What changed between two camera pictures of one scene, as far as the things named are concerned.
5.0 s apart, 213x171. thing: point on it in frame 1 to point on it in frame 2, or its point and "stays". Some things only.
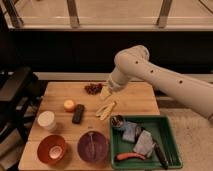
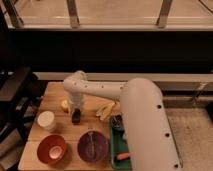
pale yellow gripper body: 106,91 to 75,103
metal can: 117,121 stays
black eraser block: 78,113 stays
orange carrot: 123,156 stays
